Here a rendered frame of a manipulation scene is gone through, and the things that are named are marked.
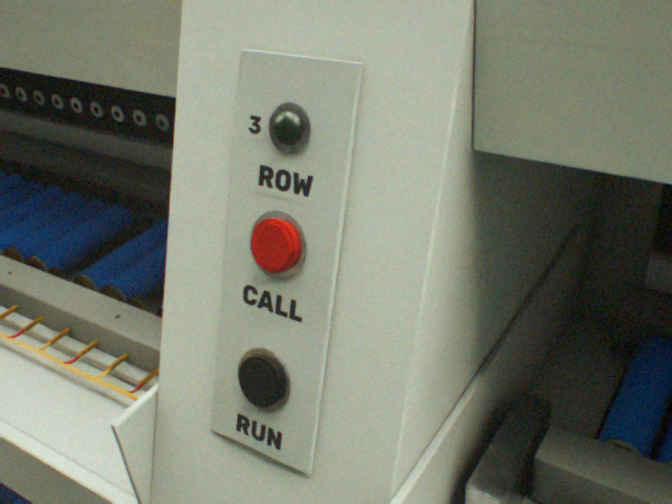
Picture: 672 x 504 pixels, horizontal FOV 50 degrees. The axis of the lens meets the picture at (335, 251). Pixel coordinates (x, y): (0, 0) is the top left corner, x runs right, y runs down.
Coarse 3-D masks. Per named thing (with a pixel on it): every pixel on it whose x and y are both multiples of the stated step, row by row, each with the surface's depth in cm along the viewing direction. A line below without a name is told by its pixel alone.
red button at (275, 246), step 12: (264, 228) 21; (276, 228) 20; (288, 228) 20; (252, 240) 21; (264, 240) 21; (276, 240) 21; (288, 240) 20; (264, 252) 21; (276, 252) 21; (288, 252) 20; (264, 264) 21; (276, 264) 21; (288, 264) 21
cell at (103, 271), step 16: (160, 224) 41; (144, 240) 40; (160, 240) 41; (112, 256) 39; (128, 256) 39; (144, 256) 40; (80, 272) 38; (96, 272) 38; (112, 272) 38; (96, 288) 38
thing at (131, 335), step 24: (0, 264) 38; (24, 264) 38; (0, 288) 37; (24, 288) 36; (48, 288) 36; (72, 288) 36; (24, 312) 37; (48, 312) 35; (72, 312) 34; (96, 312) 34; (120, 312) 34; (144, 312) 34; (0, 336) 36; (72, 336) 35; (96, 336) 34; (120, 336) 33; (144, 336) 32; (72, 360) 33; (120, 360) 33; (144, 360) 32; (144, 384) 31
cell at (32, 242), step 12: (84, 204) 44; (96, 204) 44; (60, 216) 43; (72, 216) 43; (84, 216) 44; (48, 228) 42; (60, 228) 42; (72, 228) 43; (24, 240) 41; (36, 240) 41; (48, 240) 42; (24, 252) 41
